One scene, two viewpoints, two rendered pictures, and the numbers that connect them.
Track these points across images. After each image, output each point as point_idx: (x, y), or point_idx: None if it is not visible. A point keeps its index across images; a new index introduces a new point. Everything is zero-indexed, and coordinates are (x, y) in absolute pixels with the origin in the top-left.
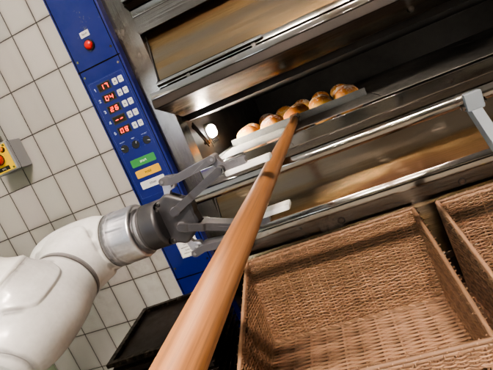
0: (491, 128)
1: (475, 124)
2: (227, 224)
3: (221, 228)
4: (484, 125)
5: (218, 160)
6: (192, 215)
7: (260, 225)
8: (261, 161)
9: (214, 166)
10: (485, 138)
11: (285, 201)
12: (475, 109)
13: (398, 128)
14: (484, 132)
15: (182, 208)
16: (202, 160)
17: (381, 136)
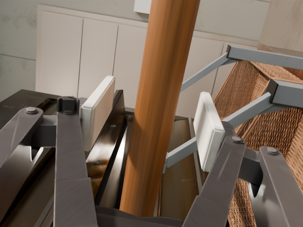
0: (185, 143)
1: (178, 160)
2: (217, 159)
3: (229, 175)
4: (181, 147)
5: (47, 115)
6: (146, 223)
7: (235, 132)
8: (108, 79)
9: (50, 124)
10: (191, 150)
11: (195, 120)
12: (167, 155)
13: (158, 195)
14: (186, 147)
15: (88, 218)
16: (11, 120)
17: (159, 211)
